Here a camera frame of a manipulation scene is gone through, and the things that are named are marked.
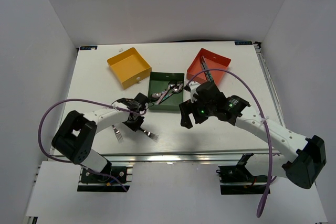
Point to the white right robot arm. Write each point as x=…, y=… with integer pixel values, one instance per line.
x=301, y=158

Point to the yellow plastic bin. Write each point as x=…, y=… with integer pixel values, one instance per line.
x=129, y=67

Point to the blue corner label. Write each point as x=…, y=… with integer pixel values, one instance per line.
x=243, y=43
x=91, y=47

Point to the green handled spoon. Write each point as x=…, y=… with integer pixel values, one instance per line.
x=175, y=90

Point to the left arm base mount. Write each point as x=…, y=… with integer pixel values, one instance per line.
x=119, y=180

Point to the right blue corner label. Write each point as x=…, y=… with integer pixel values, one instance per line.
x=243, y=43

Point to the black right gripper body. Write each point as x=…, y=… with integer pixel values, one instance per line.
x=201, y=112

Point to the green handled fork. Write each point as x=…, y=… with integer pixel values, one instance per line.
x=149, y=134

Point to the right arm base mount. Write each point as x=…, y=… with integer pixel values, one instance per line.
x=237, y=180

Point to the left blue corner label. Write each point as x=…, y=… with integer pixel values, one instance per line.
x=91, y=47

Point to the black handled spoon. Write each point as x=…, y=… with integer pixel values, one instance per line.
x=157, y=95

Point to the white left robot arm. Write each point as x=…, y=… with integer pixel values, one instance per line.
x=74, y=138

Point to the black handled fork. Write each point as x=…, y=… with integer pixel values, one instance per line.
x=126, y=101

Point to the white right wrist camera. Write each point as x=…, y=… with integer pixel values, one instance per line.
x=191, y=88

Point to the aluminium table rail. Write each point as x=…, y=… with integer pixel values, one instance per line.
x=202, y=156

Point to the green handled knife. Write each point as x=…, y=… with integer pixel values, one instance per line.
x=209, y=76

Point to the black handled knife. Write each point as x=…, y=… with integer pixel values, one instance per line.
x=204, y=67

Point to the pink handled fork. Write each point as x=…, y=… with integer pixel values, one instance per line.
x=117, y=134

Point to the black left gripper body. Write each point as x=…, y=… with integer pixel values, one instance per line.
x=134, y=125

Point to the pink handled spoon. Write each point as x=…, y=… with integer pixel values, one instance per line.
x=175, y=82

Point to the green plastic bin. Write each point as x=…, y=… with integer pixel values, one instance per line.
x=158, y=82

